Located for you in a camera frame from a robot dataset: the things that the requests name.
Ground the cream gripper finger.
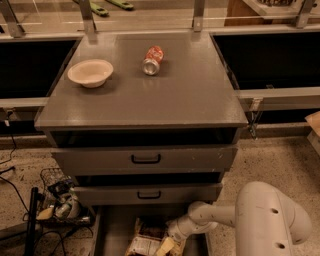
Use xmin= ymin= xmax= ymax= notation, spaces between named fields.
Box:
xmin=155 ymin=237 xmax=175 ymax=256

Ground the brown chip bag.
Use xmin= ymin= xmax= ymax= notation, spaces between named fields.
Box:
xmin=124 ymin=217 xmax=188 ymax=256

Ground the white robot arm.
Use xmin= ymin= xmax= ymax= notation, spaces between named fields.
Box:
xmin=156 ymin=181 xmax=312 ymax=256

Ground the grey bottom drawer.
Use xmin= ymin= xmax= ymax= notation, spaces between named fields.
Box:
xmin=90 ymin=203 xmax=213 ymax=256

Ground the grey drawer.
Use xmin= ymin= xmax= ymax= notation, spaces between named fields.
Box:
xmin=90 ymin=203 xmax=213 ymax=256
xmin=52 ymin=145 xmax=237 ymax=176
xmin=75 ymin=183 xmax=222 ymax=206

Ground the grey top drawer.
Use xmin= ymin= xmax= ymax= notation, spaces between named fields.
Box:
xmin=52 ymin=145 xmax=237 ymax=176

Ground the grey middle drawer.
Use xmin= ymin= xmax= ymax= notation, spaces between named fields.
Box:
xmin=75 ymin=183 xmax=222 ymax=206

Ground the grey drawer cabinet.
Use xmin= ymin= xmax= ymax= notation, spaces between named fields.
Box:
xmin=34 ymin=31 xmax=249 ymax=256

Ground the red soda can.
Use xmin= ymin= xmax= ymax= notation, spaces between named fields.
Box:
xmin=142 ymin=46 xmax=164 ymax=76

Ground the white paper bowl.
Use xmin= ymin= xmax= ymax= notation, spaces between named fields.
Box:
xmin=67 ymin=59 xmax=114 ymax=88

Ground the wooden box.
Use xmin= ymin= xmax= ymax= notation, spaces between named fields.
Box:
xmin=224 ymin=0 xmax=265 ymax=26

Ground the green tool right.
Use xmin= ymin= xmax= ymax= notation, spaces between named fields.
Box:
xmin=106 ymin=0 xmax=134 ymax=11

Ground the green tool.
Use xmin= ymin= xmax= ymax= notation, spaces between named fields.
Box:
xmin=106 ymin=0 xmax=134 ymax=11
xmin=73 ymin=0 xmax=109 ymax=17

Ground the green tool left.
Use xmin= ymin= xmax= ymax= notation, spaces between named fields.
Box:
xmin=73 ymin=0 xmax=109 ymax=17

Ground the black wire basket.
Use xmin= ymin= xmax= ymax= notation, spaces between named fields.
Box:
xmin=36 ymin=168 xmax=92 ymax=226

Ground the black stand post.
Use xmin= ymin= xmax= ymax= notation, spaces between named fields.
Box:
xmin=24 ymin=187 xmax=38 ymax=256

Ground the black floor cable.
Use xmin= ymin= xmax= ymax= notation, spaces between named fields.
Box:
xmin=0 ymin=133 xmax=31 ymax=214

